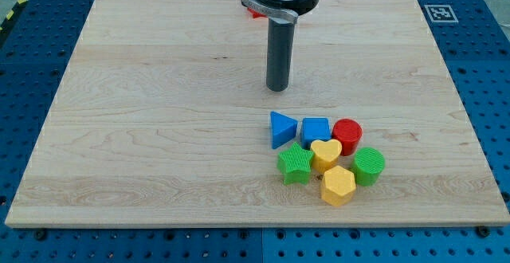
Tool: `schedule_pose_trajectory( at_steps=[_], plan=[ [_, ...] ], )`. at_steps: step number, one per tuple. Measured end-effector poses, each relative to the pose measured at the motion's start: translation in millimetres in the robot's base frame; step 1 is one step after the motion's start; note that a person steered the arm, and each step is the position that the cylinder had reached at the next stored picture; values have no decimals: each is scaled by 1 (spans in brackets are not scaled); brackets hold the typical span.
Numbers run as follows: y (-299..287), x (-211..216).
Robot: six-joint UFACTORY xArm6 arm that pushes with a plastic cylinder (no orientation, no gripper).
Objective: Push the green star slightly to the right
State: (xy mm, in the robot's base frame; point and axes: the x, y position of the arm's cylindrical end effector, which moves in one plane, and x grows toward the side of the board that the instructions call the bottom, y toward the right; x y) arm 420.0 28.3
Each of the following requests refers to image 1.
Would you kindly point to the red block behind arm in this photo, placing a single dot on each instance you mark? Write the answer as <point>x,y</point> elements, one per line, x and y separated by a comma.
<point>255,14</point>

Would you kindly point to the green star block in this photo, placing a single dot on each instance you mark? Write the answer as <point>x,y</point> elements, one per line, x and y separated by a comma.
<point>295,164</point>

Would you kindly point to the blue triangle block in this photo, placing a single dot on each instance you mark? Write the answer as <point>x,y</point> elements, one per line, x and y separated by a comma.
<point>283,129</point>

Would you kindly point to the green cylinder block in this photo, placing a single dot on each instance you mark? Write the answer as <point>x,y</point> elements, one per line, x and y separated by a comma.
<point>367,165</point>

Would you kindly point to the blue cube block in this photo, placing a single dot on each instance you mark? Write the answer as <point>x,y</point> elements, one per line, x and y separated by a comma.
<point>314,128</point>

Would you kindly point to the white fiducial marker tag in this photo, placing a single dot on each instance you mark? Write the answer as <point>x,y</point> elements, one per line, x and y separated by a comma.
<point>441,13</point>

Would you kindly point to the light wooden board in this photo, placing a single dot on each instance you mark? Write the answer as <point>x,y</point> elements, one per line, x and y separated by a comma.
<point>161,120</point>

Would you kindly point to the yellow hexagon block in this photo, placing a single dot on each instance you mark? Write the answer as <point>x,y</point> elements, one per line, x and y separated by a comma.
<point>337,186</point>

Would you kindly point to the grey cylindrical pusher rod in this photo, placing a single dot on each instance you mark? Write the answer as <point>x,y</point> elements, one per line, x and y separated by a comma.
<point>279,55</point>

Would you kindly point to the red cylinder block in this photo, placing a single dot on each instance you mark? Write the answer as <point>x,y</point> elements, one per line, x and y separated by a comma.
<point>348,132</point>

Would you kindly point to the yellow heart block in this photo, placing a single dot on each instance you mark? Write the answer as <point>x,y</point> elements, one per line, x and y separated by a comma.
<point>326,154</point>

